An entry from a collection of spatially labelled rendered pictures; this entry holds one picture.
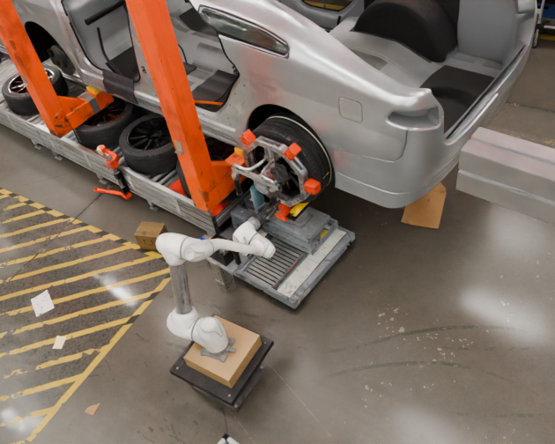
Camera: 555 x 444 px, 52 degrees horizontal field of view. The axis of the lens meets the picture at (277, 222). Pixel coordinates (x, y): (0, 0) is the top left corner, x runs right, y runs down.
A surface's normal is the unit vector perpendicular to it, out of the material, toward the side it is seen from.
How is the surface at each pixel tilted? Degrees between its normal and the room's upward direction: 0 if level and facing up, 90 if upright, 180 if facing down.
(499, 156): 0
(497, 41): 90
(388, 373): 0
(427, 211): 2
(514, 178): 90
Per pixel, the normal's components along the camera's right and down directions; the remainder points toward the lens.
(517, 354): -0.14, -0.69
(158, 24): 0.78, 0.37
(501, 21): -0.62, 0.62
